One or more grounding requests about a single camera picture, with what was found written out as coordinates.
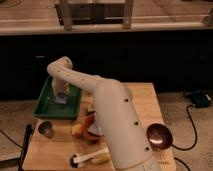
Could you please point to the black table side bracket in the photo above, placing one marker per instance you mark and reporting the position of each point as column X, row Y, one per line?
column 28, row 132

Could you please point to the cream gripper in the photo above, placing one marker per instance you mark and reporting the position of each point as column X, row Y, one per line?
column 59, row 86

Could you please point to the small metal cup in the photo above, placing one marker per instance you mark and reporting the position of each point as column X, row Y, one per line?
column 46, row 129

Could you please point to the grey sponge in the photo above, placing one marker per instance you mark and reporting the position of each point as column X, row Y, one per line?
column 61, row 99

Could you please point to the red bowl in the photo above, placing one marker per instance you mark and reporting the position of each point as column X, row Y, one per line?
column 89, row 120

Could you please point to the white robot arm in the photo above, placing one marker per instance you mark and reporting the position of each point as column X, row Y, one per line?
column 115, row 113

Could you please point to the shiny copper bowl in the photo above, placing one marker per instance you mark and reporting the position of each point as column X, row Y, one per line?
column 159, row 136

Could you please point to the yellow corn toy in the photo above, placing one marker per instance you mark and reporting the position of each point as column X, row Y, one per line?
column 100, row 160

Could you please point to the dark blue object on floor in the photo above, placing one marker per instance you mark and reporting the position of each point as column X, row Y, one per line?
column 199, row 99

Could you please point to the grey cloth in bowl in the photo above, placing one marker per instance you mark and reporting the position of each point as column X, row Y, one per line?
column 95, row 129

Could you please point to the wooden chair frame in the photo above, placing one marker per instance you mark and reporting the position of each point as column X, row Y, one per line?
column 91, row 13

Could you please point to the green plastic tray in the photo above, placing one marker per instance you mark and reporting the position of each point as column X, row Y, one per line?
column 47, row 108

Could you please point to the yellow orange toy fruit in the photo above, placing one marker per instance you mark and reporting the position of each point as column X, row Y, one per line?
column 77, row 130

